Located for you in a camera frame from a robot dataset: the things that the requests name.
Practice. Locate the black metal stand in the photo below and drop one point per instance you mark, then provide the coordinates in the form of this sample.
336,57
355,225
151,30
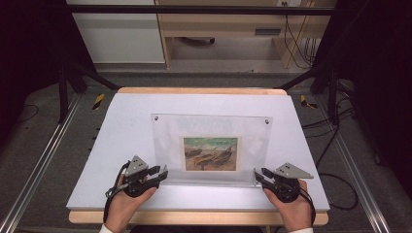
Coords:
332,97
63,97

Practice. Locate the person's right hand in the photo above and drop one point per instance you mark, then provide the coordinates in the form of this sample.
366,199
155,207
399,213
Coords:
291,212

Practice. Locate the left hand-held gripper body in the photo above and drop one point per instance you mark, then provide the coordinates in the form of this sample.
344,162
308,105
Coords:
136,178

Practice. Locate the white cabinet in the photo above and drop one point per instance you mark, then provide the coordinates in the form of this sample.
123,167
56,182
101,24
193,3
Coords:
123,39

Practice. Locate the person's left hand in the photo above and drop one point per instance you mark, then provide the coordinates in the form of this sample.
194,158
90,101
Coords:
124,208

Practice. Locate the wooden table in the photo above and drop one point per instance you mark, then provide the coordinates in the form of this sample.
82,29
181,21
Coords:
200,90

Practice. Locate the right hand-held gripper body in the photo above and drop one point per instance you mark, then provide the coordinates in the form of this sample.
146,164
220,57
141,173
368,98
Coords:
286,187

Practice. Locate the clear acrylic photo frame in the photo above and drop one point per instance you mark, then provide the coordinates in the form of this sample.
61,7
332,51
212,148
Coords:
212,129

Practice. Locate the person's right white sleeve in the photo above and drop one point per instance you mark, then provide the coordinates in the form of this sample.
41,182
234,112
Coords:
301,230

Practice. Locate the black curtain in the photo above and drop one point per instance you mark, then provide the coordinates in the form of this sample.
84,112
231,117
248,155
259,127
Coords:
379,81
29,48

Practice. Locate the aluminium floor rail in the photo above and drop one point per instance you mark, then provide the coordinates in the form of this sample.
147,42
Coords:
39,168
356,171

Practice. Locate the white table board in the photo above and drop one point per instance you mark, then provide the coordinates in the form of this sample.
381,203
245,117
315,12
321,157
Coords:
129,129

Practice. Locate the boat painting print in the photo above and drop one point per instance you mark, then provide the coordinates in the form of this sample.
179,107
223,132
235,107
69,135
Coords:
210,153

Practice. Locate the person's left white sleeve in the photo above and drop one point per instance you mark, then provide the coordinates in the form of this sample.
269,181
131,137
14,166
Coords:
104,229

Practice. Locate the black horizontal bar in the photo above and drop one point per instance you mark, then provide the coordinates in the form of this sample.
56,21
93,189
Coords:
200,10

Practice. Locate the person's white sleeve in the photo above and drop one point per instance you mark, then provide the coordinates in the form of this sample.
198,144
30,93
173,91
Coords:
104,229
301,230

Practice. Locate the light wooden desk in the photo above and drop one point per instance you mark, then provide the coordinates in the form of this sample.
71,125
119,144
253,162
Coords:
223,24

